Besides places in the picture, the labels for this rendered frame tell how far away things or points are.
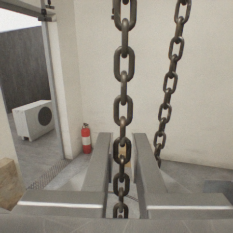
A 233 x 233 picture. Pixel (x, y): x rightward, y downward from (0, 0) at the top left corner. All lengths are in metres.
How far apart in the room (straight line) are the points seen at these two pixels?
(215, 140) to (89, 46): 2.23
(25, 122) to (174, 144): 2.70
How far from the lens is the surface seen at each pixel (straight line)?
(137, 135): 0.15
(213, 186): 0.75
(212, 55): 2.38
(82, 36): 2.71
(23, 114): 3.52
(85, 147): 2.84
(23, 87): 6.57
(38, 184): 2.48
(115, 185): 0.17
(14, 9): 2.19
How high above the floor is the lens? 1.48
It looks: 19 degrees down
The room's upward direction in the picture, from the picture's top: 1 degrees counter-clockwise
